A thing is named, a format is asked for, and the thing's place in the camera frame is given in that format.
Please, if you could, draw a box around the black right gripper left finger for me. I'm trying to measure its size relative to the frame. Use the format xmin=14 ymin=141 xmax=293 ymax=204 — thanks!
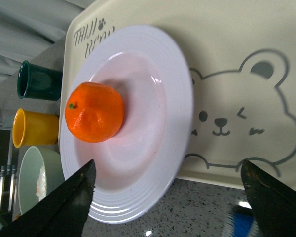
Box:
xmin=0 ymin=160 xmax=96 ymax=237

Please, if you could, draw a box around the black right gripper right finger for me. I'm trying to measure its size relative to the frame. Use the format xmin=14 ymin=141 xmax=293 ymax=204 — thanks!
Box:
xmin=241 ymin=160 xmax=296 ymax=237

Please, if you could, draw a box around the white ribbed plate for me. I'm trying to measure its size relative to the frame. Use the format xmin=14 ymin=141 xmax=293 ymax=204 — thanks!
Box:
xmin=59 ymin=25 xmax=194 ymax=224

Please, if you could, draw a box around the orange fruit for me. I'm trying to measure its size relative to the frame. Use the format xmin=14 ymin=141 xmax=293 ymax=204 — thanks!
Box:
xmin=65 ymin=82 xmax=124 ymax=143

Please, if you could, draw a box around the grey blue cleaning cloth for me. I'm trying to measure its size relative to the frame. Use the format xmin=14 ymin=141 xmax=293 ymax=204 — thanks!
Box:
xmin=222 ymin=205 xmax=260 ymax=237

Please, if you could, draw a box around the light green bowl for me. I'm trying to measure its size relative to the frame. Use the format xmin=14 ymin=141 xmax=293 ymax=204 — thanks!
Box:
xmin=18 ymin=146 xmax=65 ymax=214

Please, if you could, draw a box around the yellow mug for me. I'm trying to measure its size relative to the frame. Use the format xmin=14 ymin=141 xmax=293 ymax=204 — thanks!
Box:
xmin=12 ymin=108 xmax=59 ymax=148

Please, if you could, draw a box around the dark green mug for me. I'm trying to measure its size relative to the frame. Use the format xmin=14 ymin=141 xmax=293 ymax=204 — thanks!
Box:
xmin=17 ymin=61 xmax=63 ymax=101

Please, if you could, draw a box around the cream bear serving tray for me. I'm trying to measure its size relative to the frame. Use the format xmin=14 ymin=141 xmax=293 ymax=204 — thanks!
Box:
xmin=60 ymin=0 xmax=296 ymax=189

